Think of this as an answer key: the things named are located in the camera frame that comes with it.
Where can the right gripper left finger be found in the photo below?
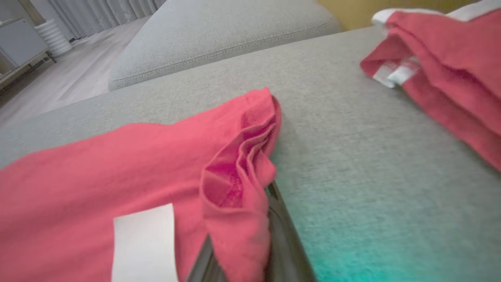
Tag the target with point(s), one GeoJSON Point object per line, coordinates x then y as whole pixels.
{"type": "Point", "coordinates": [207, 270]}

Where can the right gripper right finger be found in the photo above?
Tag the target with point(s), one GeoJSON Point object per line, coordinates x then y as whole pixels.
{"type": "Point", "coordinates": [287, 254]}

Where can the red basketball jersey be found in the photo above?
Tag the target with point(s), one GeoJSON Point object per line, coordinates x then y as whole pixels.
{"type": "Point", "coordinates": [98, 168]}

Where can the red shorts with white stripe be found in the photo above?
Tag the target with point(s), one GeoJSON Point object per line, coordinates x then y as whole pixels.
{"type": "Point", "coordinates": [450, 62]}

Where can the grey sofa seat cushion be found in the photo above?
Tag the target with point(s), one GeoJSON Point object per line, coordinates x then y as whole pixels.
{"type": "Point", "coordinates": [219, 31]}

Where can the yellow sofa back cushion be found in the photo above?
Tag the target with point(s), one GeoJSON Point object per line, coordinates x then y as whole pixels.
{"type": "Point", "coordinates": [352, 11]}

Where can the white ribbed cylinder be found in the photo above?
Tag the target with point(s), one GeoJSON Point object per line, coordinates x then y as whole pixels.
{"type": "Point", "coordinates": [54, 37]}

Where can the grey pleated curtain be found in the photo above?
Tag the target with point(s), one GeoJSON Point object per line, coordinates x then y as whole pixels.
{"type": "Point", "coordinates": [101, 11]}

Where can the low tv cabinet with drawers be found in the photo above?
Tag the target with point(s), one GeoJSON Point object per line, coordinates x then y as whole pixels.
{"type": "Point", "coordinates": [19, 47]}

